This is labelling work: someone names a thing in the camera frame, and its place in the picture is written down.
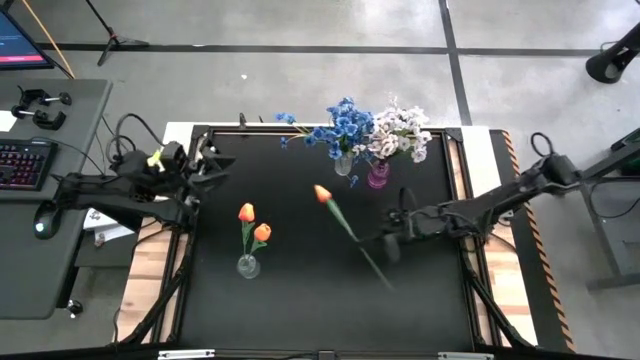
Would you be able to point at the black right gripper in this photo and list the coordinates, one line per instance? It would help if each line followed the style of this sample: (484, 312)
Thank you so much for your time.
(405, 225)

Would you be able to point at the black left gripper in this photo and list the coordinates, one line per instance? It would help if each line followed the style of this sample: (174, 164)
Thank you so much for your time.
(190, 197)

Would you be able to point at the black round stand base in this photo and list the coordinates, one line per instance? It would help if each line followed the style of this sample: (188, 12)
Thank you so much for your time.
(605, 65)

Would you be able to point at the black tripod stand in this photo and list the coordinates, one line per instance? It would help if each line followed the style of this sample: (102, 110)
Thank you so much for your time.
(114, 37)

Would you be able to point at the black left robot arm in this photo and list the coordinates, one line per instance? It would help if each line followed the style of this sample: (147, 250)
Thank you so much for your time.
(110, 192)

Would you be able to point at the backlit black keyboard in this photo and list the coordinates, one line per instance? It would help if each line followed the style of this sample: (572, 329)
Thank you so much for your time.
(25, 165)

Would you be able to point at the white paper sheet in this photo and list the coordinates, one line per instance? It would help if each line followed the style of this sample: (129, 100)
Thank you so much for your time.
(112, 232)

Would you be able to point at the gray desk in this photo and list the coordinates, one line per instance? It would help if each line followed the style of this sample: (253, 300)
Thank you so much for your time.
(30, 280)

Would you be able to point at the black metal side table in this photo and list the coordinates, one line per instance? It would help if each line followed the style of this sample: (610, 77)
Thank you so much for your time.
(607, 235)

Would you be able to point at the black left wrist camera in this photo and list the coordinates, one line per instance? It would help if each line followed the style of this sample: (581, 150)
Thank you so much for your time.
(174, 156)

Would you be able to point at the black round knob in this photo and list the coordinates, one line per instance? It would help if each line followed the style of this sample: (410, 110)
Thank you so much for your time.
(74, 306)

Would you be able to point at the silver metal bracket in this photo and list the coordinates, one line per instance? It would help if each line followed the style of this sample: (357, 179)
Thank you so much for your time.
(186, 354)
(465, 356)

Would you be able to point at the light wooden side board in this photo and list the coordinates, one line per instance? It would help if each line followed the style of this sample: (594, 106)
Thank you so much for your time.
(510, 300)
(145, 280)

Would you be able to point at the black mat with hazard stripes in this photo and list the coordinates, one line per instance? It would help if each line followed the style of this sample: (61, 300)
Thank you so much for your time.
(547, 300)

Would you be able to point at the green-lit black device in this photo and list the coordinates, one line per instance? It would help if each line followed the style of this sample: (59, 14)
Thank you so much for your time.
(629, 140)

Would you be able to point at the black computer mouse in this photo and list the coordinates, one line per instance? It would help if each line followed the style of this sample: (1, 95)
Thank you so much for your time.
(47, 220)

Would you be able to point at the lit computer screen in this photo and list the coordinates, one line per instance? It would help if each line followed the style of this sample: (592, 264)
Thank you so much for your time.
(20, 45)

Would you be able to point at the pink ribbed glass vase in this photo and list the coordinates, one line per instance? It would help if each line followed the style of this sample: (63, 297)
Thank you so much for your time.
(378, 176)

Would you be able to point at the clear diamond-cut glass vase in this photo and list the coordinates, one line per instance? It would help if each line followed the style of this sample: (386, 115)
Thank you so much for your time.
(343, 165)

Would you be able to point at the black table edge clip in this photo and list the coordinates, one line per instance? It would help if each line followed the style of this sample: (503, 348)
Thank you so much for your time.
(242, 119)

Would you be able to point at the black C-clamp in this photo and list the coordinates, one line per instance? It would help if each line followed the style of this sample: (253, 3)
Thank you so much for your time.
(35, 95)
(47, 121)

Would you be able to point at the small clear round vase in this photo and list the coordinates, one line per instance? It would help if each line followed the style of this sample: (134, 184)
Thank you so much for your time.
(248, 269)

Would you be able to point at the small white paper note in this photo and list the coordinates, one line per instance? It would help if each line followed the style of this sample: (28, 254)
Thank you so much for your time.
(6, 121)

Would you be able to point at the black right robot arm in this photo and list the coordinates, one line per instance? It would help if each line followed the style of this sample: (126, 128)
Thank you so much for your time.
(500, 202)

